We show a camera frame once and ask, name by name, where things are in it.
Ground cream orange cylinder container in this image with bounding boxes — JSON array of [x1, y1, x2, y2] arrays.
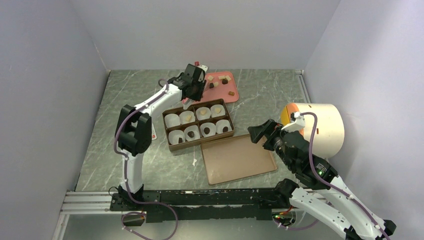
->
[[280, 102, 345, 159]]

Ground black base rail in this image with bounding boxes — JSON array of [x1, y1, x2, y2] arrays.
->
[[109, 187, 291, 223]]

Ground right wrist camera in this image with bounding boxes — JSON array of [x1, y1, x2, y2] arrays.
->
[[281, 111, 306, 133]]

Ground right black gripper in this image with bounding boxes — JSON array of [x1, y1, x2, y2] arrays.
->
[[247, 118, 295, 170]]

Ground gold box lid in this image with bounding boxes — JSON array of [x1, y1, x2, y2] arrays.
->
[[200, 134, 278, 185]]

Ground pink plastic tray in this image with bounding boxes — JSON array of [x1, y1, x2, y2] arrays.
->
[[195, 71, 240, 103]]

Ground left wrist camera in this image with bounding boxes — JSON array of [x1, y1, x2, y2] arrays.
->
[[194, 61, 209, 75]]

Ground brown chocolate box tray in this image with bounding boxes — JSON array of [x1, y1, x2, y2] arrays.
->
[[162, 98, 235, 152]]

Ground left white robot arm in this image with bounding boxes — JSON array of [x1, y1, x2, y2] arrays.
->
[[113, 63, 208, 210]]

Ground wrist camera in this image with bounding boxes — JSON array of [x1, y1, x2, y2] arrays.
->
[[281, 111, 306, 133], [194, 61, 209, 75]]

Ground rose gold tongs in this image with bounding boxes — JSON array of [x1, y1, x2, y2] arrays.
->
[[182, 98, 195, 110]]

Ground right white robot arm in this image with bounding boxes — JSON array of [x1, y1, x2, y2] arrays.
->
[[247, 119, 397, 240]]

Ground white paper leaflet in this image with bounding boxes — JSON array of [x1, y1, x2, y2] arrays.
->
[[151, 126, 157, 140]]

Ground dark heart chocolate piece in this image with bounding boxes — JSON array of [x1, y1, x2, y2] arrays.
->
[[203, 127, 211, 135]]

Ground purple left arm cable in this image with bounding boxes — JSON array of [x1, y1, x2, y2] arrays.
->
[[113, 78, 179, 240]]

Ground white paper cup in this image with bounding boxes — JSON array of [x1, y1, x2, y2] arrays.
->
[[200, 122, 216, 138], [195, 107, 211, 121], [164, 113, 181, 128], [179, 110, 196, 125], [183, 125, 201, 142], [168, 129, 186, 145], [215, 119, 233, 134], [210, 104, 226, 118]]

